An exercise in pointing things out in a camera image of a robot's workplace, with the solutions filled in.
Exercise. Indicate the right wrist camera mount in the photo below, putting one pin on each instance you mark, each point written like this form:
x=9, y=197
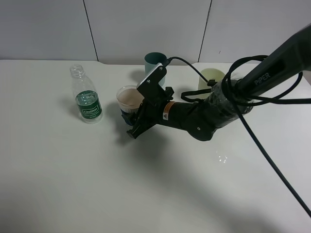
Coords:
x=150, y=88

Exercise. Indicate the pale yellow plastic cup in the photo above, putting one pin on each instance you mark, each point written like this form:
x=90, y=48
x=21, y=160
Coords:
x=209, y=74

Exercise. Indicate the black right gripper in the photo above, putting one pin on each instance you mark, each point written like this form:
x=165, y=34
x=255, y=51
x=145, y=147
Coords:
x=147, y=115

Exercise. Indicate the teal plastic cup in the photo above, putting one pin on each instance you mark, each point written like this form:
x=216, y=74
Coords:
x=152, y=59

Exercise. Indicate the clear green-label water bottle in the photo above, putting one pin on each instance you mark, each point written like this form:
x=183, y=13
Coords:
x=85, y=95

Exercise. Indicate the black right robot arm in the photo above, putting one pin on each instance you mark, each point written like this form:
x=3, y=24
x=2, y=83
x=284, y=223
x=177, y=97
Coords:
x=202, y=112

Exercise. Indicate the blue-sleeved clear cup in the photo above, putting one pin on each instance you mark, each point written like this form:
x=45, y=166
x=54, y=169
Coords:
x=129, y=101

